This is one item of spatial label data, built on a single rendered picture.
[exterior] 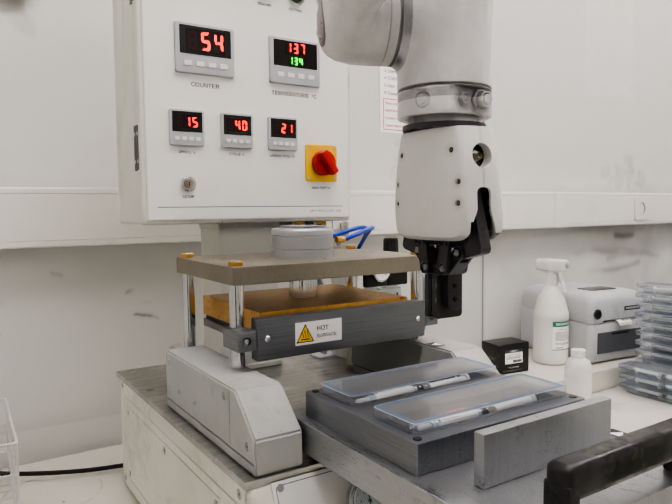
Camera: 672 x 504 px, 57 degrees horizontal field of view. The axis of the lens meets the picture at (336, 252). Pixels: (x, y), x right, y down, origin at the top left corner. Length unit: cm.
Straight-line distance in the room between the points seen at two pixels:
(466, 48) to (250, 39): 44
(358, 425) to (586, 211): 147
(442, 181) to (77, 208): 72
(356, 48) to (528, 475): 36
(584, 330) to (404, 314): 88
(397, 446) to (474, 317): 119
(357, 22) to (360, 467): 35
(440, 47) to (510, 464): 33
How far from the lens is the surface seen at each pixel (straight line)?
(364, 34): 53
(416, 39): 55
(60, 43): 120
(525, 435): 50
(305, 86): 96
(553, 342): 156
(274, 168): 92
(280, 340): 67
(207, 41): 90
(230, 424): 63
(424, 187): 56
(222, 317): 77
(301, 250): 75
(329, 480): 62
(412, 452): 49
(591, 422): 56
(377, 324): 74
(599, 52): 211
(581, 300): 159
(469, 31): 56
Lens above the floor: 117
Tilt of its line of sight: 4 degrees down
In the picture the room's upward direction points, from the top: 1 degrees counter-clockwise
